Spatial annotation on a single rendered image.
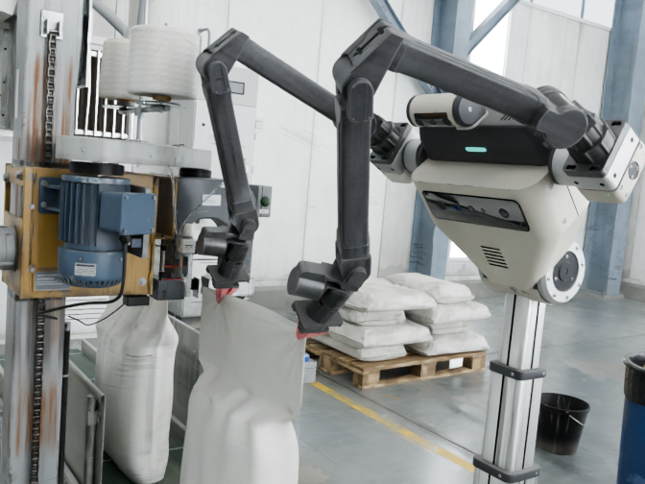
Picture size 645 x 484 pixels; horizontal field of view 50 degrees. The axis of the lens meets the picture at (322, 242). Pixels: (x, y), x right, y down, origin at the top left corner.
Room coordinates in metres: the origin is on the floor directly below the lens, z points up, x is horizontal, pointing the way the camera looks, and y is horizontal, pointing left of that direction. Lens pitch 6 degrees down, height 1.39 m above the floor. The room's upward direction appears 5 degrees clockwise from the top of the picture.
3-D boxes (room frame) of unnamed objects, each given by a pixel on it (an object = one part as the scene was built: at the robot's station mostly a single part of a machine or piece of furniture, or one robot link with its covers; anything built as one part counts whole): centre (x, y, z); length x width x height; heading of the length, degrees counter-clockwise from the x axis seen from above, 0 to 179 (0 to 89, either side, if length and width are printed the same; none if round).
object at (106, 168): (1.57, 0.52, 1.35); 0.12 x 0.12 x 0.04
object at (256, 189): (2.00, 0.20, 1.29); 0.08 x 0.05 x 0.09; 35
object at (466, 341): (5.04, -0.94, 0.20); 0.67 x 0.43 x 0.15; 125
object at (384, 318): (4.82, -0.30, 0.44); 0.66 x 0.42 x 0.14; 29
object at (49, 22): (1.67, 0.68, 1.68); 0.05 x 0.03 x 0.06; 125
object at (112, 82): (1.88, 0.56, 1.61); 0.15 x 0.14 x 0.17; 35
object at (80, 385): (2.23, 0.85, 0.54); 1.05 x 0.02 x 0.41; 35
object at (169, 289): (1.84, 0.41, 1.04); 0.08 x 0.06 x 0.05; 125
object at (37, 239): (1.79, 0.64, 1.18); 0.34 x 0.25 x 0.31; 125
